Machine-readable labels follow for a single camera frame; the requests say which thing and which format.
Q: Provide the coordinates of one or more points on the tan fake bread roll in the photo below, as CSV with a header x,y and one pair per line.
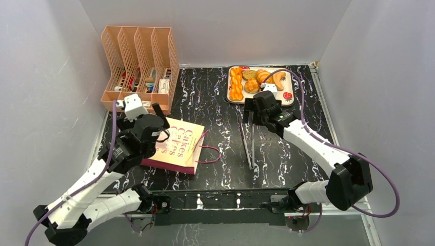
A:
x,y
277,79

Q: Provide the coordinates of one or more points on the brown fake bread slice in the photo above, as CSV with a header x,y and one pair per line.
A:
x,y
249,74

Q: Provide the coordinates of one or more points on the orange fake croissant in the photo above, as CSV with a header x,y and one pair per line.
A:
x,y
261,76

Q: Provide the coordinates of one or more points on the round golden fake bun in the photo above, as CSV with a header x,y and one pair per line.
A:
x,y
252,86

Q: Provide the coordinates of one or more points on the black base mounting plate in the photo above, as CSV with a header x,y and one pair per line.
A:
x,y
217,207

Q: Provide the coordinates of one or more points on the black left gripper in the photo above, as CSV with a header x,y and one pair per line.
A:
x,y
157,109

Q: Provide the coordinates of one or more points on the silver metal tongs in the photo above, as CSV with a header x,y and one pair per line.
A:
x,y
247,129

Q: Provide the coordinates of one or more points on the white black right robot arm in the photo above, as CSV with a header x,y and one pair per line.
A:
x,y
349,175

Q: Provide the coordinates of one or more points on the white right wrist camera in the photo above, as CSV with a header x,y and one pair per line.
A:
x,y
269,87

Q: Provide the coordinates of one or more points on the white medicine box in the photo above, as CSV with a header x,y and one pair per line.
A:
x,y
164,86

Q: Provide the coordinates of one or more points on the strawberry print metal tray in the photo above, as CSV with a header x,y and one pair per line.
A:
x,y
286,96

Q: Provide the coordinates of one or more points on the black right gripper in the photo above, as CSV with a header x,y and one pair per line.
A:
x,y
251,111

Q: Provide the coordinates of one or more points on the peach plastic file organizer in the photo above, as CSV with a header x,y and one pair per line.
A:
x,y
138,57

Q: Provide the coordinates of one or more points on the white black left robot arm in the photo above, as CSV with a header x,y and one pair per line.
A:
x,y
72,216

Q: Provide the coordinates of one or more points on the orange braided fake bread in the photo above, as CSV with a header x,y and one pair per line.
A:
x,y
236,87

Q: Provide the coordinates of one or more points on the pink paper gift bag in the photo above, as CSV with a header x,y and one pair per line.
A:
x,y
178,149

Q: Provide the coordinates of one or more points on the small white card box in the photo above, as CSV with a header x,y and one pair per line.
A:
x,y
146,103

